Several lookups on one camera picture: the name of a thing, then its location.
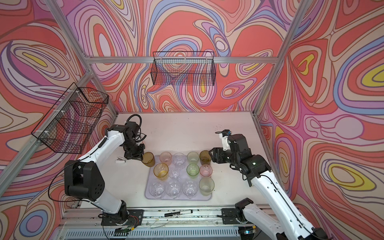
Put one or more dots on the black white marker pen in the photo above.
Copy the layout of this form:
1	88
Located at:
174	214

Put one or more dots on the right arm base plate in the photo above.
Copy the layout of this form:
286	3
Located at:
231	216

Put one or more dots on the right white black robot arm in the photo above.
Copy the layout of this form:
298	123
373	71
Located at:
290	224

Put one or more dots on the small white clip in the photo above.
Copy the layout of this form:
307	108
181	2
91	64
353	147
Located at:
120	160

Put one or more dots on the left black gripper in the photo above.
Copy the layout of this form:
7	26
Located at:
138	155

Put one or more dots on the lavender plastic tray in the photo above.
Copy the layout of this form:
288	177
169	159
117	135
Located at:
184	177

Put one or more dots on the dark amber cup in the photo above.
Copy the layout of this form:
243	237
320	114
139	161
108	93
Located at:
148	159

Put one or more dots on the black wire basket back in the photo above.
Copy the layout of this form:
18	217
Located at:
188	68

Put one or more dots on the black wire basket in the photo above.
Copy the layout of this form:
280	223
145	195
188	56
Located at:
188	68
69	127

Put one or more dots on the bright green cup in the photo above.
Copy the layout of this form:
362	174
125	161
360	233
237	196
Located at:
193	170

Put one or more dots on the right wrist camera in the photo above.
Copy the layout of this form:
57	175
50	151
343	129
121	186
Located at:
223	135

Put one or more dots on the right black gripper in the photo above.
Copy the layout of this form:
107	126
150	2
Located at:
217	153

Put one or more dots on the peach transparent cup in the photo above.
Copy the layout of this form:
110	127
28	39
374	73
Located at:
166	158

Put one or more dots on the small clear cup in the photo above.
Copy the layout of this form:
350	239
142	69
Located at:
174	174

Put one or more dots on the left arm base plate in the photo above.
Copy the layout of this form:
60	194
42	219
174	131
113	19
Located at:
132	218

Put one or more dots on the dark olive textured cup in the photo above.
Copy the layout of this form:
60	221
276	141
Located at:
205	157

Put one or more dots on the pink transparent cup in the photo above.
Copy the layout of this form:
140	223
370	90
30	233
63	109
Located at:
206	170

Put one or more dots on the yellow transparent cup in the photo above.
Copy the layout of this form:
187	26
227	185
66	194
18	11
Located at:
161	171

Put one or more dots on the pale green frosted large cup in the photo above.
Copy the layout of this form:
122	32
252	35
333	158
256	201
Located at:
206	186

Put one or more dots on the black wire basket left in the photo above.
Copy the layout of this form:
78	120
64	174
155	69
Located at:
69	127

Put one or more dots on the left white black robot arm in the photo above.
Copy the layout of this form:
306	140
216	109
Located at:
83	178

